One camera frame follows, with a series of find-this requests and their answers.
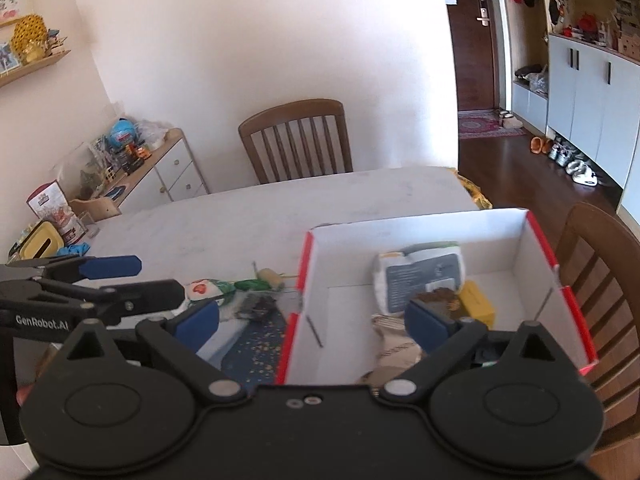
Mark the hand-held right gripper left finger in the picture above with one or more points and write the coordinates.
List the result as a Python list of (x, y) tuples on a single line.
[(200, 321)]

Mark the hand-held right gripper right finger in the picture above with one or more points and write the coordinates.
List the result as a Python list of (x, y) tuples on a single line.
[(425, 322)]

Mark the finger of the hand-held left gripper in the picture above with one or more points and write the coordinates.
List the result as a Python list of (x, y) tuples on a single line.
[(112, 266), (150, 295)]

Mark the brown patterned packet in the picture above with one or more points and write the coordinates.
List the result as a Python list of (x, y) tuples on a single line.
[(440, 302)]

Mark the silver foil packet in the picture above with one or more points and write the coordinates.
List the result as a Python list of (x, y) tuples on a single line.
[(395, 342)]

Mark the white pack grey-blue label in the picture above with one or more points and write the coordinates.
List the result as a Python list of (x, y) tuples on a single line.
[(420, 275)]

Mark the white pack green stripe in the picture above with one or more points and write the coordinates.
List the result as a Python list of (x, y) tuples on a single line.
[(435, 246)]

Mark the red and white cardboard box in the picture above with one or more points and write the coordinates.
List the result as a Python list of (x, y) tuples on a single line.
[(350, 255)]

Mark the round white packet red print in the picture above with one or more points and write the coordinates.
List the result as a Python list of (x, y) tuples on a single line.
[(205, 290)]

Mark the blue cloth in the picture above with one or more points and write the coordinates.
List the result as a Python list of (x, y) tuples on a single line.
[(75, 249)]

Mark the red can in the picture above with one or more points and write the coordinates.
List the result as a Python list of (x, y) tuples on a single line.
[(72, 227)]

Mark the dark packet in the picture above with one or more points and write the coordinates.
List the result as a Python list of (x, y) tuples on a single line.
[(255, 306)]

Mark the blue speckled bag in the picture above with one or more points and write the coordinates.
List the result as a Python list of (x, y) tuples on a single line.
[(255, 345)]

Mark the wooden tray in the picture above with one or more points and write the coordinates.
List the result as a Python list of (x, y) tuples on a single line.
[(95, 208)]

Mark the green packet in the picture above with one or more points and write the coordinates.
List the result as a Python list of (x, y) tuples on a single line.
[(250, 284)]

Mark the yellow tissue box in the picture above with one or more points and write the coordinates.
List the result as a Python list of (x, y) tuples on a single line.
[(40, 247)]

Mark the beige roll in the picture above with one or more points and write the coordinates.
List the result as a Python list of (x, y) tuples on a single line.
[(270, 278)]

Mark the red and white carton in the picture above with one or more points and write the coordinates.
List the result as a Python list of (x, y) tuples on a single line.
[(47, 202)]

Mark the small white drawer cabinet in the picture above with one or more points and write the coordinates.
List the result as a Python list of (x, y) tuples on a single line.
[(175, 175)]

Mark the blue ball toy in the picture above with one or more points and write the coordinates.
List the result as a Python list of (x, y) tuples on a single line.
[(122, 132)]

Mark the gold foil sheet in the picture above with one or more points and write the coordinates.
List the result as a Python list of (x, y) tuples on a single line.
[(474, 192)]

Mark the white plastic bag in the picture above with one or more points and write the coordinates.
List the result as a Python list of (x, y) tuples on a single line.
[(152, 130)]

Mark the brown wooden chair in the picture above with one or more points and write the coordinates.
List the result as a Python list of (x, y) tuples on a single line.
[(600, 240), (295, 125)]

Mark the patterned red rug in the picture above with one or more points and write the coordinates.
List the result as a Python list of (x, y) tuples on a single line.
[(480, 127)]

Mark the orange slipper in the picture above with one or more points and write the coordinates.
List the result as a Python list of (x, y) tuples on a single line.
[(546, 146), (536, 144)]

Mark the silver shoe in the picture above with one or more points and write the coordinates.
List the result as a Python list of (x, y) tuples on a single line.
[(568, 156), (556, 151)]

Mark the white shoe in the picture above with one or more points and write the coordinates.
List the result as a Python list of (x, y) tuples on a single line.
[(577, 167), (589, 178)]

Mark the beige slipper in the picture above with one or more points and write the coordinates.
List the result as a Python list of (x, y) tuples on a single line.
[(512, 122), (502, 116)]

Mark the low light blue bench cabinet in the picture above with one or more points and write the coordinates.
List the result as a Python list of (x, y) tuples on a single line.
[(530, 110)]

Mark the dark brown door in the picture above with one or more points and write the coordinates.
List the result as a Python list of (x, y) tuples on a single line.
[(470, 60)]

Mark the clear plastic bag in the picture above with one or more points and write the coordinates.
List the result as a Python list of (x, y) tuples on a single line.
[(539, 81)]

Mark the light blue shoe cabinet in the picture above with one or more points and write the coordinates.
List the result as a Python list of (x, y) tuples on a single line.
[(590, 110)]

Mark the black bag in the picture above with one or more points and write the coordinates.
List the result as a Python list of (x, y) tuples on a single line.
[(525, 70)]

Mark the framed picture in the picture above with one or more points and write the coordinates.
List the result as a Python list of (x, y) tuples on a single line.
[(12, 2)]

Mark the silver door lock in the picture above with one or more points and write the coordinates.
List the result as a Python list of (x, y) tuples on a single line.
[(482, 12)]

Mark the small wooden box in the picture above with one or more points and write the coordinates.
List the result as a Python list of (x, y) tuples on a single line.
[(629, 42)]

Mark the wooden wall shelf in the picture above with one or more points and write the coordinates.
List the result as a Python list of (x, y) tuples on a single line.
[(35, 70)]

